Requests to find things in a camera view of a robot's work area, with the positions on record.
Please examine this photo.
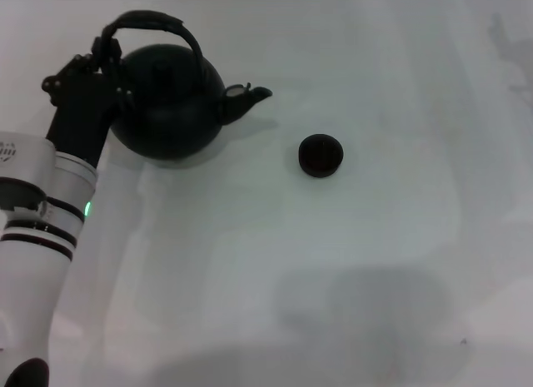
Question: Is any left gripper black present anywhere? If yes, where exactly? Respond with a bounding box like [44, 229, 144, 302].
[40, 35, 135, 169]

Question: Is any black round teapot with handle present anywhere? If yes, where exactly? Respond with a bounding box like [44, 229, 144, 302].
[102, 9, 274, 162]

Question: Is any small black teacup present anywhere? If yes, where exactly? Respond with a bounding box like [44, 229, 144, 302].
[298, 132, 346, 180]

